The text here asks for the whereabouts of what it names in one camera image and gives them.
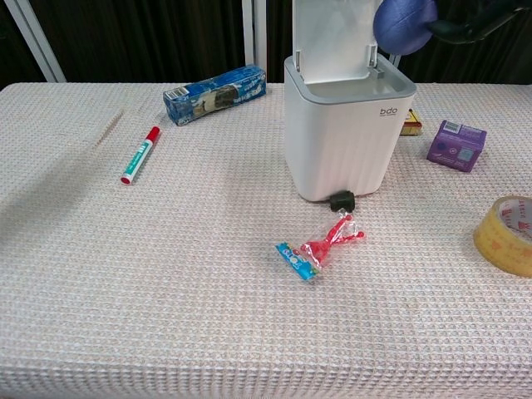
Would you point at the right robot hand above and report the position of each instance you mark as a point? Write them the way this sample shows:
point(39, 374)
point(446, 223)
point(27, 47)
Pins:
point(469, 29)

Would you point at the purple ball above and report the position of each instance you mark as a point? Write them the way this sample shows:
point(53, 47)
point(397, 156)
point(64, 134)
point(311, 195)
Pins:
point(401, 29)

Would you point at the white desktop trash bin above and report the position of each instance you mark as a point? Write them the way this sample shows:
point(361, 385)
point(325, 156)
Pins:
point(341, 137)

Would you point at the dark curtain panel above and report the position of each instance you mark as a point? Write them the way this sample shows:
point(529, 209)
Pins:
point(16, 62)
point(276, 29)
point(145, 37)
point(465, 62)

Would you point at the gold and red small box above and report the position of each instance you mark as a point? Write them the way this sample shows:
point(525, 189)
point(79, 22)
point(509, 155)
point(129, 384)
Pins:
point(412, 124)

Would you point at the purple small carton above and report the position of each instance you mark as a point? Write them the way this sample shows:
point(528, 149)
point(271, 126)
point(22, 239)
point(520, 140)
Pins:
point(455, 147)

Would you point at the yellowish packing tape roll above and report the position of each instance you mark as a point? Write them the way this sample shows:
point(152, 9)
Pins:
point(494, 245)

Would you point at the blue cardboard snack box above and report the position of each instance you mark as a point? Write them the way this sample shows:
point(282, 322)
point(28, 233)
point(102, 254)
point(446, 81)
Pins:
point(216, 93)

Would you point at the red toy in plastic packet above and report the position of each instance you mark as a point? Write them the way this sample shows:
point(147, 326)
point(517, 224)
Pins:
point(316, 251)

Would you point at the red-capped whiteboard marker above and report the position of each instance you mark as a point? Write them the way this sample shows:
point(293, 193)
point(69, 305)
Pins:
point(139, 157)

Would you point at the beige waffle tablecloth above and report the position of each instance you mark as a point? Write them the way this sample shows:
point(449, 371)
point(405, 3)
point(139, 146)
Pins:
point(208, 291)

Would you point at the white frame post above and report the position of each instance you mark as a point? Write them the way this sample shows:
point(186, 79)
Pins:
point(253, 33)
point(35, 41)

